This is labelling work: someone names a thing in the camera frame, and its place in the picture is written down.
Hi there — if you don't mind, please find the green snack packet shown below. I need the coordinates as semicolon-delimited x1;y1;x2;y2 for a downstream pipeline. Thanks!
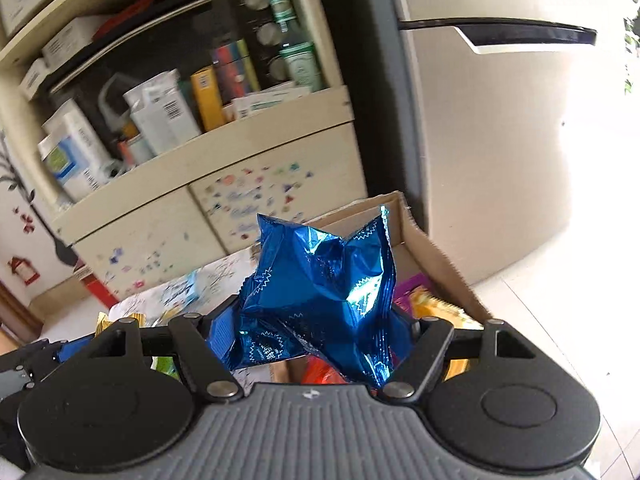
150;355;181;381

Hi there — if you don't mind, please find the purple snack packet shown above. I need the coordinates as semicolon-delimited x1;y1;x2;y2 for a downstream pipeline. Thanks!
392;275;431;316

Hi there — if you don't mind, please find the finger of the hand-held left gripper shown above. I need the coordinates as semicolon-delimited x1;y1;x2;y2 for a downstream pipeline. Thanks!
25;337;108;363

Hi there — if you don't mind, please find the white teal medicine box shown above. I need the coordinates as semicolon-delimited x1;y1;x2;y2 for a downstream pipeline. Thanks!
122;70;203;157

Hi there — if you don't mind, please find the multicolour striped box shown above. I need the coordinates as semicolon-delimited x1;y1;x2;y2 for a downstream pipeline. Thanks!
210;39;262;107

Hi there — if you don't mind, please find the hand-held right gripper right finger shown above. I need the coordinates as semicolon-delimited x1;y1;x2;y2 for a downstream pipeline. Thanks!
379;310;537;403

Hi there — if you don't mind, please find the orange-yellow snack packet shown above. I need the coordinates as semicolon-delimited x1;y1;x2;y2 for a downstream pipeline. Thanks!
407;287;473;381

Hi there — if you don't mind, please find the orange box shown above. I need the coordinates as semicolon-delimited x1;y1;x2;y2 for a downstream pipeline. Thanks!
190;66;227;133

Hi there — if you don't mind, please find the white and blue carton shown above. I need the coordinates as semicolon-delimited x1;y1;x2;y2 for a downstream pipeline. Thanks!
37;100;118;203

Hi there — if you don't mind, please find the flat white box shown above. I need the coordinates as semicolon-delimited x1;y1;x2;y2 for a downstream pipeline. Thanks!
231;84;313;122

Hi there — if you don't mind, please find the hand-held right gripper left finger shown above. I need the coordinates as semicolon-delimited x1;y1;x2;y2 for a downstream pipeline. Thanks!
96;297;245;401

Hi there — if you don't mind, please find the red flat item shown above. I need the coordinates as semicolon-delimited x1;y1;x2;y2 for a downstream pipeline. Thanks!
92;0;163;38

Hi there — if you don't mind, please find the green glass bottle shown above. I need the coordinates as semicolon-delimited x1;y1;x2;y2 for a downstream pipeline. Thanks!
264;0;325;93

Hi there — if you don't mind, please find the black flat tray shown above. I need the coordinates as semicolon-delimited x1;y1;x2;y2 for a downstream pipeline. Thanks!
47;0;216;93

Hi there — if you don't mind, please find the cardboard box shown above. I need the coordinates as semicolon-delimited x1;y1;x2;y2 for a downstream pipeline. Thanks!
270;190;496;386

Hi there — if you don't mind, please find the yellow snack packet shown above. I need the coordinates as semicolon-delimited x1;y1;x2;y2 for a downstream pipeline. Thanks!
95;312;146;335

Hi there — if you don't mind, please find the beige cabinet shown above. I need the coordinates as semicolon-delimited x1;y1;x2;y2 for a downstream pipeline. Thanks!
0;0;371;301

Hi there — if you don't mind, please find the black vine wall decal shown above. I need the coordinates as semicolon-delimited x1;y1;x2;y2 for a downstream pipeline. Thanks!
0;130;78;286

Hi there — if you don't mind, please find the white refrigerator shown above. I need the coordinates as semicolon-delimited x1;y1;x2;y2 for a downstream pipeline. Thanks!
350;0;640;286

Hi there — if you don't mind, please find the colourful fridge sticker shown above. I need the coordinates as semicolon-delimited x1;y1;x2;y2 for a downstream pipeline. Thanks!
622;15;640;96

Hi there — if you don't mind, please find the blue foil snack packet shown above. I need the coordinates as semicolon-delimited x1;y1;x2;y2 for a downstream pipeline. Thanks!
227;205;398;388

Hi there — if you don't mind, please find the orange-red snack packet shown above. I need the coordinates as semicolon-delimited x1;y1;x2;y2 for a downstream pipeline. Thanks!
300;355;351;386

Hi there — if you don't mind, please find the small orange sachet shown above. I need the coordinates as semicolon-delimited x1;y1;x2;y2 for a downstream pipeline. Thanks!
117;135;138;167

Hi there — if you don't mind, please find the light blue white packet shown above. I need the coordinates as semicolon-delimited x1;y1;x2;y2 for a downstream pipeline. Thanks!
160;267;211;311

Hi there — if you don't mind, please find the black canister pack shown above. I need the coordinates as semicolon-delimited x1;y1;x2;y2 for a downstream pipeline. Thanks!
232;0;293;88

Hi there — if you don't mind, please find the small white box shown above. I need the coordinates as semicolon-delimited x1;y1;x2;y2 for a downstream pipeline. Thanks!
20;57;51;101
41;15;108;68

